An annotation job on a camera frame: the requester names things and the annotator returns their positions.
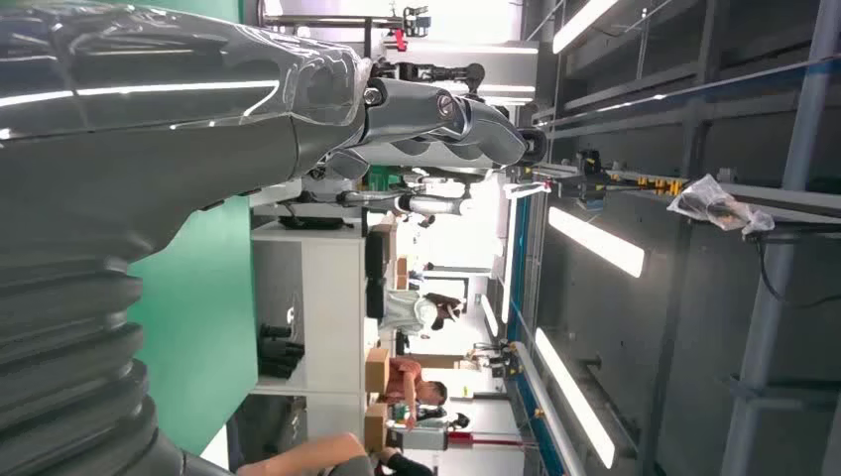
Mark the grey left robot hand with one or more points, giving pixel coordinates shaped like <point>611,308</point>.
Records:
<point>164,131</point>

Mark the black boot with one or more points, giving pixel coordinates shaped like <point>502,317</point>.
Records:
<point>281,350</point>
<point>276,332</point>

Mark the white cabinet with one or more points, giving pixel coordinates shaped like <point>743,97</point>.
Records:
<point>328,309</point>

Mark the person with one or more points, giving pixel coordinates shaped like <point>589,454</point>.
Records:
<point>404,312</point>
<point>404,384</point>
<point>309,456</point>

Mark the brown cardboard box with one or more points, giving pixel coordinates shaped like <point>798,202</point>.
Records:
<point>375,427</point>
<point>376,370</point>

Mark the grey stand with red column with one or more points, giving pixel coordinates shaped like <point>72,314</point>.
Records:
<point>420,439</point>

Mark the ceiling light strip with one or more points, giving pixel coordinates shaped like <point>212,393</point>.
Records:
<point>594,241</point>
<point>575,397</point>
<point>581,23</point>

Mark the clear plastic bag bundle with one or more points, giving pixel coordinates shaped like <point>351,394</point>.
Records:
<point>716,205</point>

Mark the grey metal column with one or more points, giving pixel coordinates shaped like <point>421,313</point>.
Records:
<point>769,296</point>

